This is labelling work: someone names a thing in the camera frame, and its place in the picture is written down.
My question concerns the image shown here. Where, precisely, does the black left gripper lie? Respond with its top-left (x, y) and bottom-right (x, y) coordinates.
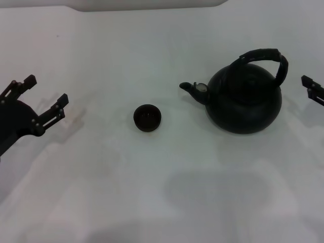
top-left (0, 74), bottom-right (69, 158)

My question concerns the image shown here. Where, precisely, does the black round teapot with handle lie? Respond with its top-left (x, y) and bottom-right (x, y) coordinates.
top-left (179, 48), bottom-right (290, 135)

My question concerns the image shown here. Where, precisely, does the small dark round teacup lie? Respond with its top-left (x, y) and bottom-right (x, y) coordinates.
top-left (133, 103), bottom-right (163, 133)

